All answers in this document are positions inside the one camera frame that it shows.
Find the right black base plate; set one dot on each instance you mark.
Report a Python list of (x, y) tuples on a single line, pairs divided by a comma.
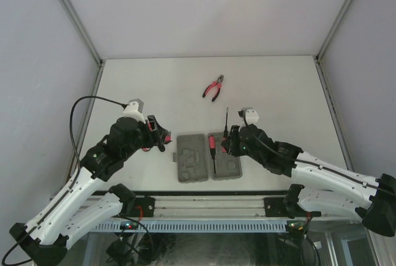
[(278, 207)]

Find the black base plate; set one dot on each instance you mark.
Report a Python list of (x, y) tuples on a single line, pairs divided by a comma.
[(278, 207), (139, 207)]

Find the red black screwdriver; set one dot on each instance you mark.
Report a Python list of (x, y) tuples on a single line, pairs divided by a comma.
[(225, 131), (212, 147)]

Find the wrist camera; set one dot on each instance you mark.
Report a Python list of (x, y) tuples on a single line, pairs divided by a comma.
[(134, 110), (248, 115)]

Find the right aluminium frame post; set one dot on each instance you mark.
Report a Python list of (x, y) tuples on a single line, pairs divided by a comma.
[(321, 71)]

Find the red utility knife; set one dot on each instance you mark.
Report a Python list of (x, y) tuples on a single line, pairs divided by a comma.
[(159, 134)]

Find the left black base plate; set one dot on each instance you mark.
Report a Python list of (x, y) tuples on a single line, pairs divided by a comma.
[(139, 207)]

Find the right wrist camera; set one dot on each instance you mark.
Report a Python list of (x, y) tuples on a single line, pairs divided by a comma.
[(248, 115)]

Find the aluminium mounting rail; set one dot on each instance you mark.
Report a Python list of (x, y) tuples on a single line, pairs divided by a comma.
[(204, 207)]

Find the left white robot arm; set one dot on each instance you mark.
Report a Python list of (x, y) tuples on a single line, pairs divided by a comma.
[(47, 237)]

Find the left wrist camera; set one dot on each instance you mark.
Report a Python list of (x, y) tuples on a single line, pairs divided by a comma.
[(134, 110)]

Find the grey plastic tool case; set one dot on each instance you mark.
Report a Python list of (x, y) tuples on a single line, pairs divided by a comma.
[(194, 163)]

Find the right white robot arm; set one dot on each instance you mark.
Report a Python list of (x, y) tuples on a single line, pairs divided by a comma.
[(319, 187)]

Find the aluminium frame post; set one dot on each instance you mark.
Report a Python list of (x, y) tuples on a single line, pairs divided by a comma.
[(80, 29), (321, 71)]

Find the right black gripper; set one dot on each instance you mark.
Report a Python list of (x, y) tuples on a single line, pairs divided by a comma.
[(231, 144)]

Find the blue slotted cable duct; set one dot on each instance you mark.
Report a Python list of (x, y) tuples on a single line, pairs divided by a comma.
[(192, 226)]

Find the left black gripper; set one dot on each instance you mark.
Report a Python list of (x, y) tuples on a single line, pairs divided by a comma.
[(158, 132)]

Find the red handled pliers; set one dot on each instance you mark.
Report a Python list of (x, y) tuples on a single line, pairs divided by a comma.
[(217, 84)]

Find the left aluminium frame post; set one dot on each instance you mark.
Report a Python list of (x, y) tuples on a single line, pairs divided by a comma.
[(80, 29)]

